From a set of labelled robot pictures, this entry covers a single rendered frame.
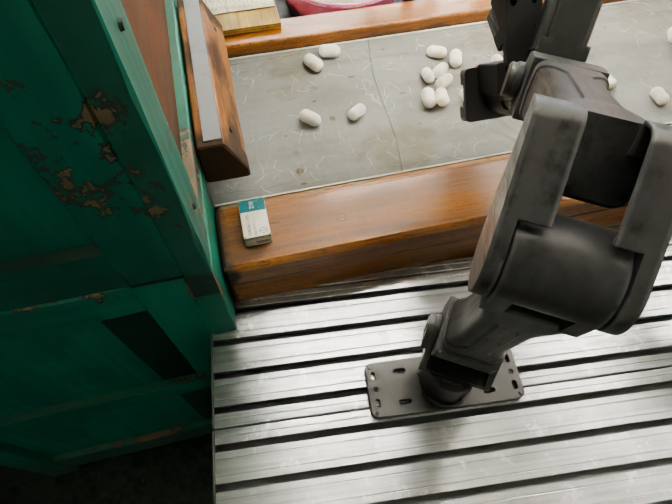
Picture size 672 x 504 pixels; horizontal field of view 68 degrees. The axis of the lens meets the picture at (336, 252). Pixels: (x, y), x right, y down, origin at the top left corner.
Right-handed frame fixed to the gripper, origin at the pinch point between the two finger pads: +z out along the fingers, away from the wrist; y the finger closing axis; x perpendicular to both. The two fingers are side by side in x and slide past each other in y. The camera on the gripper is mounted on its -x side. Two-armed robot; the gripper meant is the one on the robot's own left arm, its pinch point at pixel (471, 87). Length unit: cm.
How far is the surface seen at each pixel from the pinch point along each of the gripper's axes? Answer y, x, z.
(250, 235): 34.7, 12.5, -10.0
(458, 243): 6.3, 20.2, -7.5
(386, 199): 15.9, 12.2, -6.4
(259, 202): 32.8, 9.5, -6.4
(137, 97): 39, -6, -35
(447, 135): 2.5, 6.8, 3.8
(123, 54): 39, -9, -36
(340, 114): 17.8, 1.8, 9.8
